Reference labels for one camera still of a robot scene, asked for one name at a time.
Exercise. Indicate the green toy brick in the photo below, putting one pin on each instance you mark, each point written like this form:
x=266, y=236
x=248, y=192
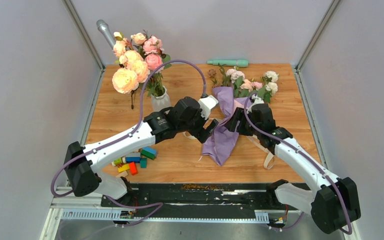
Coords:
x=117, y=163

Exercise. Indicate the beige wooden block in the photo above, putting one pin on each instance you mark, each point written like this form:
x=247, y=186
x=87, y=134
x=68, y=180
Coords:
x=122, y=174

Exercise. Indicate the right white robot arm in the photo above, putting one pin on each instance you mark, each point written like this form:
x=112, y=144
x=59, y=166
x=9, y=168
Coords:
x=331, y=201

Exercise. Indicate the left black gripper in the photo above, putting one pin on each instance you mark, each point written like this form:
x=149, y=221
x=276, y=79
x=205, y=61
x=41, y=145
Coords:
x=201, y=133

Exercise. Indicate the peach pink rose bunch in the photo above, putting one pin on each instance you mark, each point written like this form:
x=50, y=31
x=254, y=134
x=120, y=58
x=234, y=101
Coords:
x=138, y=57

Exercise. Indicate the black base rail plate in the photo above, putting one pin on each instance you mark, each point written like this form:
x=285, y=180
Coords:
x=207, y=200

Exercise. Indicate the purple flower bouquet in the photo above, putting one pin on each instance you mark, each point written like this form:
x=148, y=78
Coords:
x=231, y=91

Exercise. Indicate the yellow wooden block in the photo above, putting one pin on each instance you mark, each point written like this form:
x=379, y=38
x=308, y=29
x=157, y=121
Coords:
x=123, y=167

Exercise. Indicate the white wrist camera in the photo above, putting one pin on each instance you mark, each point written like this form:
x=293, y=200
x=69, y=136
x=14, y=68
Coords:
x=207, y=104
x=255, y=100

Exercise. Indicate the green blue wooden block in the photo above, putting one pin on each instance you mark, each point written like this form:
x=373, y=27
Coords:
x=149, y=152

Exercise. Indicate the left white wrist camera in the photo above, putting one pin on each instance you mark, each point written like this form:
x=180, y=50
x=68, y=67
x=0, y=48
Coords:
x=207, y=104

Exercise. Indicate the mint green microphone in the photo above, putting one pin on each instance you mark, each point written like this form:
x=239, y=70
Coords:
x=241, y=63

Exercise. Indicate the red orange wooden block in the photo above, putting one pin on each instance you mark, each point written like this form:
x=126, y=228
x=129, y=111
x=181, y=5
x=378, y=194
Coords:
x=133, y=169

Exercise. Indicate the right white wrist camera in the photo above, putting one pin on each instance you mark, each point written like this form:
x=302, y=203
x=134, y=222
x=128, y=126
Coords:
x=255, y=100

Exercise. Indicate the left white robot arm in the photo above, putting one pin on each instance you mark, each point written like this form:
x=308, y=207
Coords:
x=83, y=165

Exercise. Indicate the silver microphone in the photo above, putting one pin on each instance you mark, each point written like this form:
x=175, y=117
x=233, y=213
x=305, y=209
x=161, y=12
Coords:
x=104, y=29

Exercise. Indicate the cream printed ribbon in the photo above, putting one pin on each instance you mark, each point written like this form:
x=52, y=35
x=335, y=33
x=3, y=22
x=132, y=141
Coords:
x=269, y=161

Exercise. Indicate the teal wooden block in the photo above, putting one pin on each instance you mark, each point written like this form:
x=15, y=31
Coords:
x=143, y=163

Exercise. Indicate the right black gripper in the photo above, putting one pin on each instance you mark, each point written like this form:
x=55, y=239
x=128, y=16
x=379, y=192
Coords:
x=239, y=114

